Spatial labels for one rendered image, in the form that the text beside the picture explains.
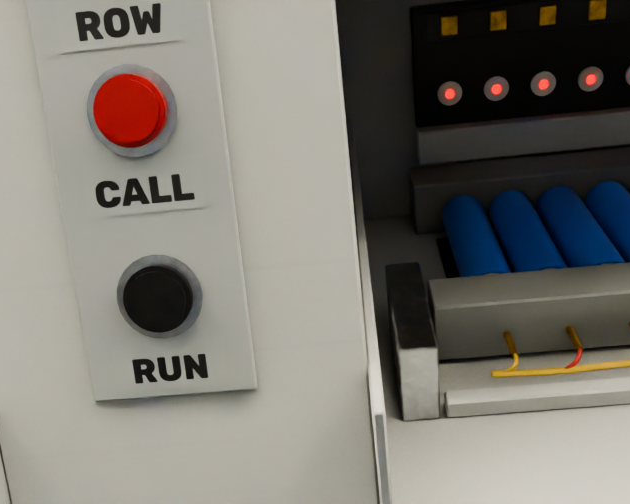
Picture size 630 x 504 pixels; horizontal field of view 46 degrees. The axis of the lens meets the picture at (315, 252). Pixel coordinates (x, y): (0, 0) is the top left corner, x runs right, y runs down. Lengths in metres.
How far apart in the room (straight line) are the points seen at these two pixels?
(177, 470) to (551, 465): 0.10
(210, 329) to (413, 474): 0.08
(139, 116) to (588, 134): 0.24
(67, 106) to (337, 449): 0.10
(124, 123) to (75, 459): 0.09
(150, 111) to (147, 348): 0.06
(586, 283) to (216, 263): 0.13
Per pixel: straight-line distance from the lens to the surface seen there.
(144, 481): 0.20
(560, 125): 0.35
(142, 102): 0.17
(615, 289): 0.26
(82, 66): 0.18
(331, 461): 0.19
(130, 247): 0.18
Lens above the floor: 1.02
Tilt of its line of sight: 12 degrees down
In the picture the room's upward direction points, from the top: 6 degrees counter-clockwise
